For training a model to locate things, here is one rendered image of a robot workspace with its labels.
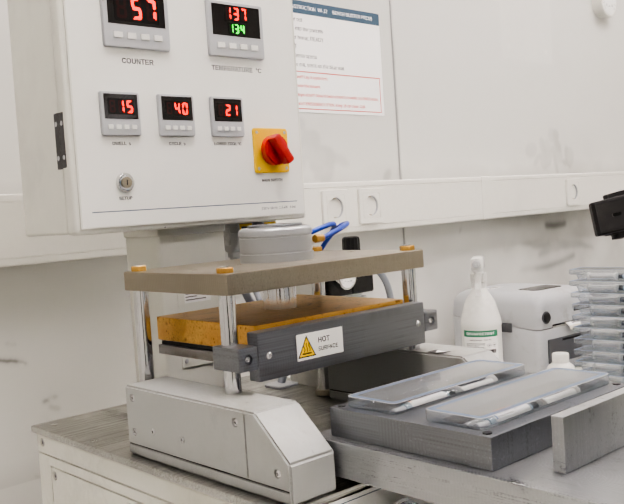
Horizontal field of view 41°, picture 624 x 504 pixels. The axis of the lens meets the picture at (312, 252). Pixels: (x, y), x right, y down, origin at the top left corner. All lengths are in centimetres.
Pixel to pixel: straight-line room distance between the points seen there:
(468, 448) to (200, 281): 30
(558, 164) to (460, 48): 50
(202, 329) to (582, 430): 39
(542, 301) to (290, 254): 95
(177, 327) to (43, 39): 34
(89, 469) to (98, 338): 42
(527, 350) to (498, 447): 114
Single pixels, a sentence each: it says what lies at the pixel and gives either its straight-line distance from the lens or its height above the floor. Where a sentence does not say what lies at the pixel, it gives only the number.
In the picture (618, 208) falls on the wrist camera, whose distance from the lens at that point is 62.
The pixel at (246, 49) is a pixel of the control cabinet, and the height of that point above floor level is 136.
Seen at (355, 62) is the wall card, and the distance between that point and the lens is 175.
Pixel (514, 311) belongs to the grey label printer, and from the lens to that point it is 177.
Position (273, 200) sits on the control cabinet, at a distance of 107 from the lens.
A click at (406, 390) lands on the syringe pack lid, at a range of 73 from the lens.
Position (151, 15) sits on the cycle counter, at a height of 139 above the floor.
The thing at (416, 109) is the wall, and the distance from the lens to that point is 188.
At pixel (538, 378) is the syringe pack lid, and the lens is 76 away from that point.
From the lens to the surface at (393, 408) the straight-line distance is 69.
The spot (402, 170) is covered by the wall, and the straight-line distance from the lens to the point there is 182.
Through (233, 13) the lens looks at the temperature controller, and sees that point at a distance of 106.
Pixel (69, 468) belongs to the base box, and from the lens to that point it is 100.
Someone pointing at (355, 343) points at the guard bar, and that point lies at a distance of 85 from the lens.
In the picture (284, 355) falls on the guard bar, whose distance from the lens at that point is 78.
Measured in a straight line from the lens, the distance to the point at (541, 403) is 69.
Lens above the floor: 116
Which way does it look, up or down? 3 degrees down
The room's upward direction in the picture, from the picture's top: 4 degrees counter-clockwise
